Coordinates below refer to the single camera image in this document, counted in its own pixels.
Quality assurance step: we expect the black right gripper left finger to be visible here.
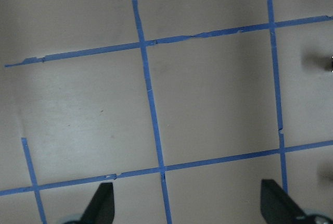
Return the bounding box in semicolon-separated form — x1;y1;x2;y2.
79;182;115;224

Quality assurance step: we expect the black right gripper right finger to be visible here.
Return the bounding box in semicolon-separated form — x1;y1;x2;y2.
260;179;312;224

